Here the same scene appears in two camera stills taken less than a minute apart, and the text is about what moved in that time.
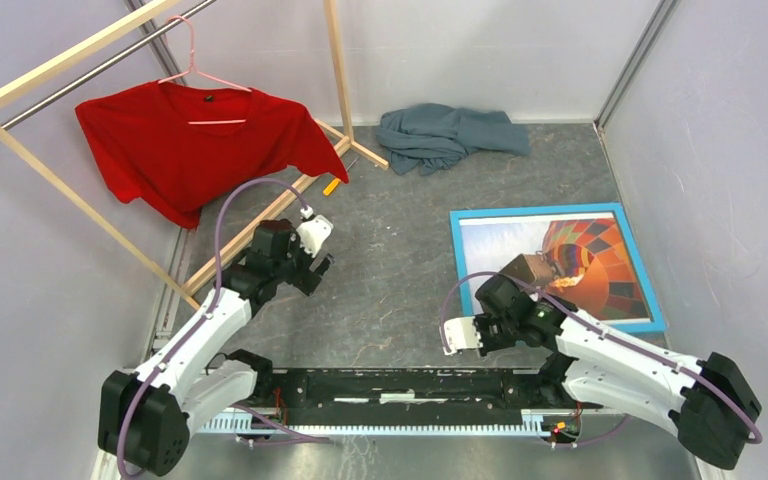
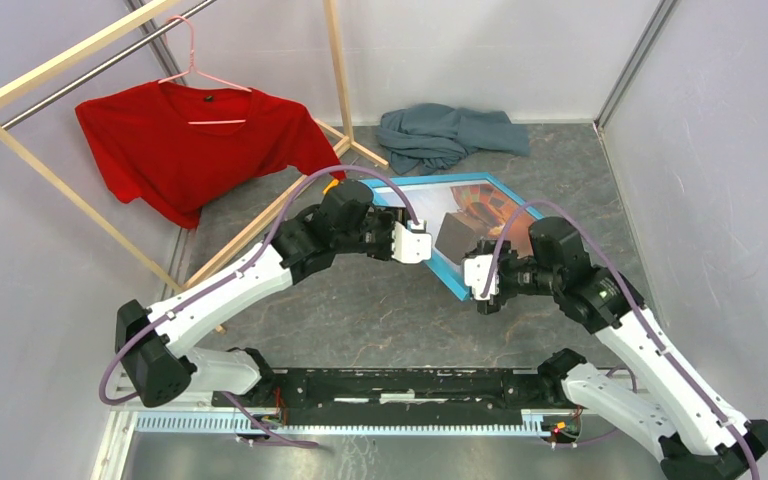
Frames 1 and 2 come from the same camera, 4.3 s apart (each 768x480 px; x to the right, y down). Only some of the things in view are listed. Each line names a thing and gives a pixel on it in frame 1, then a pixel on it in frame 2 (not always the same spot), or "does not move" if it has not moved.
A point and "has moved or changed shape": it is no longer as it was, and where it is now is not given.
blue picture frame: (583, 255) has moved or changed shape
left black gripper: (306, 281) -> (389, 219)
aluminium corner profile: (634, 62) does not move
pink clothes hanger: (192, 68) does not move
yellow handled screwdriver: (332, 187) does not move
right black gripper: (487, 347) -> (497, 301)
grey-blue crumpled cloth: (436, 137) does not move
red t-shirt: (178, 151) does not move
